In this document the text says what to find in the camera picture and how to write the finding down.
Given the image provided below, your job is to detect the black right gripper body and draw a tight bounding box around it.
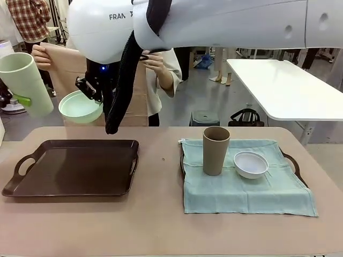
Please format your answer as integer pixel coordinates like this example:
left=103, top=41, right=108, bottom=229
left=85, top=57, right=110, bottom=93

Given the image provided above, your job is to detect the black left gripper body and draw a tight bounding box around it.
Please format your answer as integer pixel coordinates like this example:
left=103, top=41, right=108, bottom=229
left=0, top=80, right=13, bottom=108

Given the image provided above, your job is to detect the tall light green cup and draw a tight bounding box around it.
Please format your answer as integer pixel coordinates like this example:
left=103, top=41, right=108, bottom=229
left=0, top=52, right=55, bottom=118

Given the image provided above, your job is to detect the light green bowl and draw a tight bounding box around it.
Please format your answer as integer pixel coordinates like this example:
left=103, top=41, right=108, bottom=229
left=58, top=90, right=104, bottom=124

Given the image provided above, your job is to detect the tall brown cup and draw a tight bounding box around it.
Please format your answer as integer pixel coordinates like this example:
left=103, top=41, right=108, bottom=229
left=202, top=126, right=232, bottom=177

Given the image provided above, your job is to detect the white bowl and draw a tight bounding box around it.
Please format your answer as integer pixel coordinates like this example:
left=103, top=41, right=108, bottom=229
left=233, top=150, right=270, bottom=180

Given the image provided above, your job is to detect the teal cloth mat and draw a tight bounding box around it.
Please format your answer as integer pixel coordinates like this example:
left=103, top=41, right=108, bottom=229
left=178, top=138, right=319, bottom=218

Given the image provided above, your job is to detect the person's left forearm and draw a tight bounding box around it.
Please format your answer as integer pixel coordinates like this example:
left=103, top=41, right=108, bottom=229
left=154, top=68, right=175, bottom=91

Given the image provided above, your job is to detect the dark brown serving tray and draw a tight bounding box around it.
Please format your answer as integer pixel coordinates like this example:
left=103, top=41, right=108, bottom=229
left=1, top=139, right=140, bottom=198
left=179, top=144, right=309, bottom=216

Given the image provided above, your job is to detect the person's right hand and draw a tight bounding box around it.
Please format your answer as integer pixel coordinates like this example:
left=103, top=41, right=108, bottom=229
left=31, top=44, right=53, bottom=71

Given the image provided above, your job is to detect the person's left hand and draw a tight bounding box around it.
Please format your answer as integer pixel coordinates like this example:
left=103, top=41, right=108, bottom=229
left=139, top=50, right=165, bottom=74

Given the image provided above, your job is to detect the white cylindrical appliance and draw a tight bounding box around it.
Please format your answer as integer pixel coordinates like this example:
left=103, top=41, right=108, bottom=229
left=0, top=40, right=13, bottom=58

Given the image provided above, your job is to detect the black tripod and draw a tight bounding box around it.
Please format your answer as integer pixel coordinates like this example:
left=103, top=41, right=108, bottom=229
left=52, top=0, right=70, bottom=44

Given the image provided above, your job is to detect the person in grey shirt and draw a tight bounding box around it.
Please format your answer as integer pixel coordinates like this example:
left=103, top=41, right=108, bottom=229
left=146, top=48, right=183, bottom=127

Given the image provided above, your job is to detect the person in red plaid shirt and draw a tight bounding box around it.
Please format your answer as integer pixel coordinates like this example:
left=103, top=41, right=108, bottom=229
left=6, top=0, right=57, bottom=97

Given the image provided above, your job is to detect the grey plastic stool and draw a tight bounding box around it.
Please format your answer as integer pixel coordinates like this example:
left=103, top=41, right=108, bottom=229
left=189, top=110, right=221, bottom=127

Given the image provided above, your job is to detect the blue bag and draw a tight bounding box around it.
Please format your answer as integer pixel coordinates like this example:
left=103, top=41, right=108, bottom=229
left=193, top=53, right=215, bottom=70

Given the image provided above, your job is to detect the black handbag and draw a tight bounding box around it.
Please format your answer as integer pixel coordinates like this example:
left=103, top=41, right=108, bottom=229
left=228, top=108, right=265, bottom=127

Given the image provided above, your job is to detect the white side table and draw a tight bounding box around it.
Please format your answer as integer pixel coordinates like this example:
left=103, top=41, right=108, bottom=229
left=226, top=58, right=343, bottom=146

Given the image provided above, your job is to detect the black braided cable sleeve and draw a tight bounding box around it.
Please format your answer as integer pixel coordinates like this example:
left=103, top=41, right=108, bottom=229
left=103, top=0, right=172, bottom=135

